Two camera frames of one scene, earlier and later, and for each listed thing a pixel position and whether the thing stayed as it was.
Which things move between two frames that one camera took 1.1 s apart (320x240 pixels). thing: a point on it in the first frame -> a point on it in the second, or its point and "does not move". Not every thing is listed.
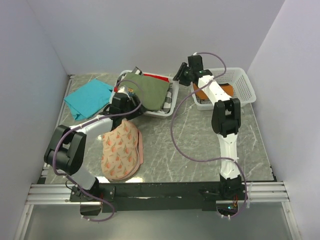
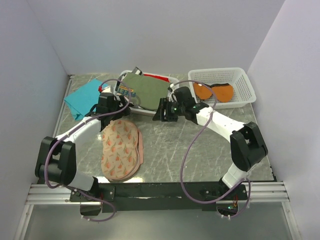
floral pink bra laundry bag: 122,152 does not move
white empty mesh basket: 243,89 does not move
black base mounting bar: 158,197 does not move
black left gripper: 137,112 -> 124,113
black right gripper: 182,81 -> 160,116
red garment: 163,78 does not move
